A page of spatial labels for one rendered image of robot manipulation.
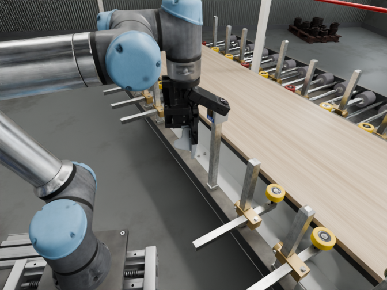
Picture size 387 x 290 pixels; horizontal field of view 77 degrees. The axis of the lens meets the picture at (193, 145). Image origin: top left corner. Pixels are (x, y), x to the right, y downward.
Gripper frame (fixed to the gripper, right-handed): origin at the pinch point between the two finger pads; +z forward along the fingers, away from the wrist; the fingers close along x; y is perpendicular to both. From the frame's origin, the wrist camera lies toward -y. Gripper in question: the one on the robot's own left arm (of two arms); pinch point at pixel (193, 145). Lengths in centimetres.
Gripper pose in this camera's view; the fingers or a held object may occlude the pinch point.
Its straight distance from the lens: 66.8
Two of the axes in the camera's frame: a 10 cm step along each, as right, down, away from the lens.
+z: 0.0, 7.7, 6.3
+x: 1.0, 6.3, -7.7
